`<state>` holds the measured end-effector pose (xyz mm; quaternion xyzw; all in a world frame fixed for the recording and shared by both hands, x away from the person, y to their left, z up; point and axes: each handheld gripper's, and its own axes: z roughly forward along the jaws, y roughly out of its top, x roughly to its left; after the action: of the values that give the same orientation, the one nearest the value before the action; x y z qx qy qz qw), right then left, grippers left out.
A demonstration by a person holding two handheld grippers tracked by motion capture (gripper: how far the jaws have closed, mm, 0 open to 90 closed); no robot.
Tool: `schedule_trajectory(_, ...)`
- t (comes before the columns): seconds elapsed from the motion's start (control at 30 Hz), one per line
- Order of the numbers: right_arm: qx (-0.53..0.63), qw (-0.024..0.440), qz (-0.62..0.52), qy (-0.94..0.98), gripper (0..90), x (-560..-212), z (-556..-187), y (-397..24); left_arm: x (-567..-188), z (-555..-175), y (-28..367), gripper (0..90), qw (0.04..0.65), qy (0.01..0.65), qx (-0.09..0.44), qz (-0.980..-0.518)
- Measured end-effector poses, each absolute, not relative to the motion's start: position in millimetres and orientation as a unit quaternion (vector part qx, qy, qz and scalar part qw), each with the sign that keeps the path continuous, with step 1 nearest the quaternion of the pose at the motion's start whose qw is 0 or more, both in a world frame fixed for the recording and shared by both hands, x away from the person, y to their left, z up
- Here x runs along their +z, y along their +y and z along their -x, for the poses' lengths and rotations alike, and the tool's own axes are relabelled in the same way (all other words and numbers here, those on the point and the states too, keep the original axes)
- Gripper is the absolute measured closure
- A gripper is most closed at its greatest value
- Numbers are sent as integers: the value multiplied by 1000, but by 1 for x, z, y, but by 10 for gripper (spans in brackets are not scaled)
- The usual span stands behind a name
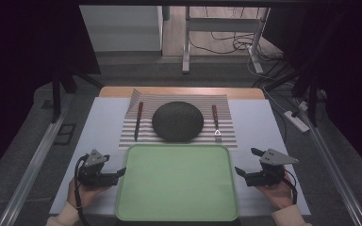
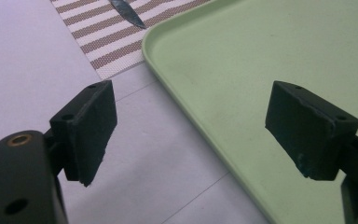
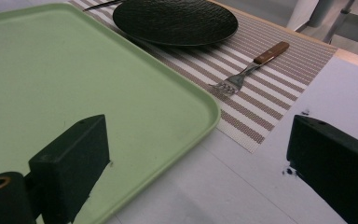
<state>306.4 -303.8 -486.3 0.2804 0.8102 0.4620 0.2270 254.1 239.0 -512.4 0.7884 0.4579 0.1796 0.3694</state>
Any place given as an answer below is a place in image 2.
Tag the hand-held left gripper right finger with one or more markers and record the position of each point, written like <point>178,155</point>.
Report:
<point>310,133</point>

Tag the brown white striped placemat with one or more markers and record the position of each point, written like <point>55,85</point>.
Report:
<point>112,37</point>

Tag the light green plastic tray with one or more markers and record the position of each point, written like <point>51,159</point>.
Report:
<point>261,77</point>

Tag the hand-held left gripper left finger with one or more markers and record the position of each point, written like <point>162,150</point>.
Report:
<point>87,133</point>

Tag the dark knife blade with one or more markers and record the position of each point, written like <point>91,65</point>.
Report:
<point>127,12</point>

